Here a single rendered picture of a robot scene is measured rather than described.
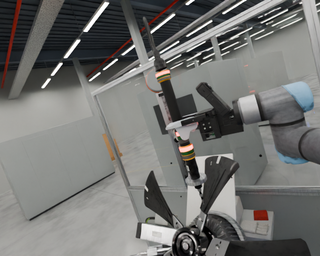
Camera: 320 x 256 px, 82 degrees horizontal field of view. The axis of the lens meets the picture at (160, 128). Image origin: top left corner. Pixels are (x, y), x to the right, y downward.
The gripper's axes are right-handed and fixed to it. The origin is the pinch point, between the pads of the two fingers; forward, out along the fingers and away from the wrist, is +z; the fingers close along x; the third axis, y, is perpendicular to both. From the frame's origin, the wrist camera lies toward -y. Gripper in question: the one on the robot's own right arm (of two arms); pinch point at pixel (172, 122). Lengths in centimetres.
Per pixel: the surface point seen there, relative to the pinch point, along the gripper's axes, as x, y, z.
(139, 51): 556, -204, 269
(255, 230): 46, 78, -9
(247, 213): 63, 79, -4
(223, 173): 11.6, 24.8, -8.2
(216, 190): 8.3, 29.5, -4.6
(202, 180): -2.3, 19.6, -4.5
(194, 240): -2.2, 41.8, 4.9
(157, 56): -1.0, -20.6, -2.2
